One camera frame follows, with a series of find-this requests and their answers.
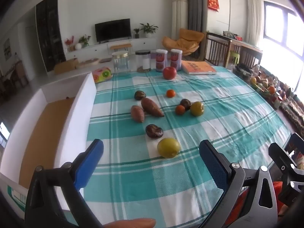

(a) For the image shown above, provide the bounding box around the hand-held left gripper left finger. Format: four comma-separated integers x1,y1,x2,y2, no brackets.
25,138,105,228

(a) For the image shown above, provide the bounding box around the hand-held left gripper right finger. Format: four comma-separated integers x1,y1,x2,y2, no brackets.
198,140,278,228

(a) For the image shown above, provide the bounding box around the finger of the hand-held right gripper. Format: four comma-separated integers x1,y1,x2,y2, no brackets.
277,181,304,207
268,142,298,178

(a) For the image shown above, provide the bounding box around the white box with cardboard bottom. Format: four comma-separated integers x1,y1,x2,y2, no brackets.
0,72,97,215

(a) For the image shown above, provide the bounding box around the yellow-green round fruit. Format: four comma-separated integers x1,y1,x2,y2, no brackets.
157,137,181,158
190,101,205,117

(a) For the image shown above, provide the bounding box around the small sweet potato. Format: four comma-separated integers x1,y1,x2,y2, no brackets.
131,105,145,123

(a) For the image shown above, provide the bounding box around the large sweet potato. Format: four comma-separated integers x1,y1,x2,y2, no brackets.
141,97,165,117

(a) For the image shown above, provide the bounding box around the red apple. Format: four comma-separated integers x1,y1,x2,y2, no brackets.
163,66,177,80

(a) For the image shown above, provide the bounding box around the person's left hand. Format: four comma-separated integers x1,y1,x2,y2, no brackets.
104,218,156,228

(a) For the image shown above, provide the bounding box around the red cloth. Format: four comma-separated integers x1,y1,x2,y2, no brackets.
228,181,289,226

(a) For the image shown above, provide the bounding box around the teal checked tablecloth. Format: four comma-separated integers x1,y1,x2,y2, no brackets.
64,65,292,228

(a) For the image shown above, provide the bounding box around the orange book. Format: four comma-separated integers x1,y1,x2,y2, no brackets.
181,60,217,75

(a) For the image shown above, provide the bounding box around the brown cardboard box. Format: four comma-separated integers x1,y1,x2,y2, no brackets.
53,58,79,74

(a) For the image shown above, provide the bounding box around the glass jar with gold lid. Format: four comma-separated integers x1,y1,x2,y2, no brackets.
112,51,131,74

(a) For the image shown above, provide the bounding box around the wooden desk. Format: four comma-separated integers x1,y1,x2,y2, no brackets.
228,38,263,69

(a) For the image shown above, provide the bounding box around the green plastic stool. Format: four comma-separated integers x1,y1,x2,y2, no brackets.
228,51,240,64

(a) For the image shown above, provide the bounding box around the red-label can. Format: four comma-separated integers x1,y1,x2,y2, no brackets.
170,49,183,71
155,49,168,72

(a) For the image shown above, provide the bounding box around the glass jar black lid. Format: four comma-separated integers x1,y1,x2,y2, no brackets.
135,50,151,73

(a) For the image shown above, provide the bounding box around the wooden slatted chair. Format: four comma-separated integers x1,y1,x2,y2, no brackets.
204,32,232,67

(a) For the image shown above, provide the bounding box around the window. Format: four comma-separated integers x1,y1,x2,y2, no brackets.
264,1,304,57

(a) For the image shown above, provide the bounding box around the small wooden stool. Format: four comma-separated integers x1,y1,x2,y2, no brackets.
110,43,132,53

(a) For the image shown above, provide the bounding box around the green bushy potted plant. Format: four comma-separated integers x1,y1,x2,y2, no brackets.
78,34,91,47

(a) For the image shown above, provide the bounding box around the orange lounge chair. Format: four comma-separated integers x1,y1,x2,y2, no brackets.
162,28,205,55

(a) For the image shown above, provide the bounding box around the white television cabinet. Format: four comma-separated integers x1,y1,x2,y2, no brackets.
65,37,157,61

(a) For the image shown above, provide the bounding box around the black television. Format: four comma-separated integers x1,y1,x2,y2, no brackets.
95,18,131,43

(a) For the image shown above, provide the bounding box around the black glass cabinet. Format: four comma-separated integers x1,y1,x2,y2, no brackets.
36,0,66,73

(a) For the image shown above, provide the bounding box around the white curtain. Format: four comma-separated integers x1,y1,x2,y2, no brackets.
246,0,264,45

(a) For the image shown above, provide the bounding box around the large leafy potted plant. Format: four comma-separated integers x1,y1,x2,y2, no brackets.
140,23,158,38

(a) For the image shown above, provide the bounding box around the white tower air conditioner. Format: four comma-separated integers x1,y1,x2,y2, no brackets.
172,0,188,50

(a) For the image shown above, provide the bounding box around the grey curtain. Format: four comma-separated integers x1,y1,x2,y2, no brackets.
181,0,207,32

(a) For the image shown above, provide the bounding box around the framed wall picture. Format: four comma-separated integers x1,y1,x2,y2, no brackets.
3,38,12,61

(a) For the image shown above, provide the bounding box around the red wall hanging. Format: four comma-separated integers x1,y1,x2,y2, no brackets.
207,0,219,12

